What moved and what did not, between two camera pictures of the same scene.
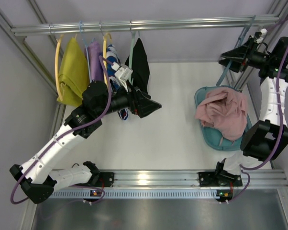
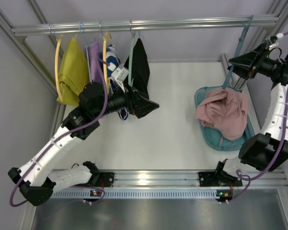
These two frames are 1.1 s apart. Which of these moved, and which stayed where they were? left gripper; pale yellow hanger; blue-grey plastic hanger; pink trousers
Moved: blue-grey plastic hanger
Stayed: pink trousers; left gripper; pale yellow hanger
